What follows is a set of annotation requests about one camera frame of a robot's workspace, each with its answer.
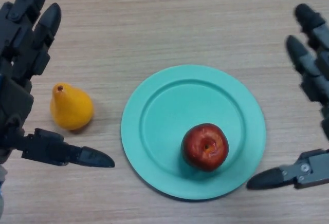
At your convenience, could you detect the yellow pear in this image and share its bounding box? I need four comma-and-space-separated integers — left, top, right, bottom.
50, 83, 94, 131

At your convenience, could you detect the red apple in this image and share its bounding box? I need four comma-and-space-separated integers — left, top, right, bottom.
181, 123, 229, 172

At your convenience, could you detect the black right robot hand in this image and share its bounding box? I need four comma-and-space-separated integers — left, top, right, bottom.
246, 3, 329, 190

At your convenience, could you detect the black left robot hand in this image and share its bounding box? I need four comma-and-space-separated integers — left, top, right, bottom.
0, 0, 116, 169

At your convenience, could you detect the green round plate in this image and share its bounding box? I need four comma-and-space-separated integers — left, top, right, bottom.
120, 64, 267, 200

